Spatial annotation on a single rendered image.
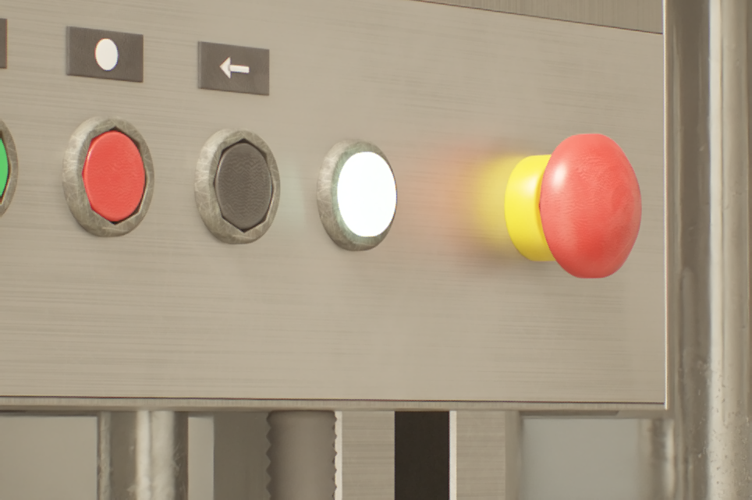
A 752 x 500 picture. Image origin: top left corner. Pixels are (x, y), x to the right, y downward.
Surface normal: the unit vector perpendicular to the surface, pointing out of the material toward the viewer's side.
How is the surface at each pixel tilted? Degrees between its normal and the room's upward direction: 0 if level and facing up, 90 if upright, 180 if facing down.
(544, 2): 90
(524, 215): 101
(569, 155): 63
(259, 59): 90
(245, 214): 90
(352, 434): 90
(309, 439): 122
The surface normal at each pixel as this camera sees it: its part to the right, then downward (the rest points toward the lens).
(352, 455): 0.78, -0.04
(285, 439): -0.39, 0.49
